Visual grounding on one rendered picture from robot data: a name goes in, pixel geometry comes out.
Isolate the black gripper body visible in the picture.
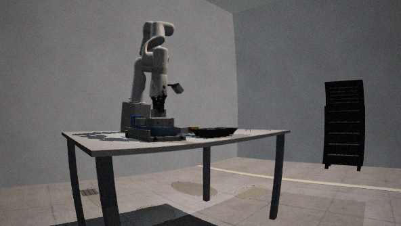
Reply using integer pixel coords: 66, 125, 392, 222
149, 73, 167, 97

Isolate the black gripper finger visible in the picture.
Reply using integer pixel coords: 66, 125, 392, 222
151, 97, 159, 109
158, 86, 167, 112

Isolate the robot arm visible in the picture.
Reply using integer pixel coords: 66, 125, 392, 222
128, 21, 184, 104

